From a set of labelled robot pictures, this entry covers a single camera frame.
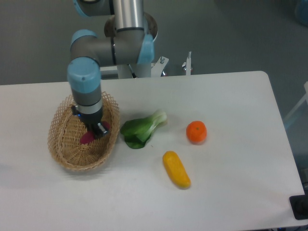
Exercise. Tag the white metal base frame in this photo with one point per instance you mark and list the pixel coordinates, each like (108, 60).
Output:
(158, 66)

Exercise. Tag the green bok choy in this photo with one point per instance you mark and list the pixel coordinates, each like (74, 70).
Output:
(137, 132)

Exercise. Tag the woven wicker basket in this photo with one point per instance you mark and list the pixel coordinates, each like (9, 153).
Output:
(66, 130)

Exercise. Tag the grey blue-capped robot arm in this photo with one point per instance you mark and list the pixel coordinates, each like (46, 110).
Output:
(131, 45)

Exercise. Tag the white frame right edge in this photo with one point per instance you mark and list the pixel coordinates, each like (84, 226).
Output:
(299, 107)

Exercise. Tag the purple sweet potato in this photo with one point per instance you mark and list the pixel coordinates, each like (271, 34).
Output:
(87, 138)

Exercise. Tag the orange tangerine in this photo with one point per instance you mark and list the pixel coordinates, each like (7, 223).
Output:
(196, 132)

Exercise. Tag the black device at table edge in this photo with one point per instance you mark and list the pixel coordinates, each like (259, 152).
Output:
(299, 205)

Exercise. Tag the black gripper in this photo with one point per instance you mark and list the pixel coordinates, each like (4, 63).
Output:
(89, 120)

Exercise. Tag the yellow squash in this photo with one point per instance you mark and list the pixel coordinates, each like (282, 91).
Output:
(176, 170)

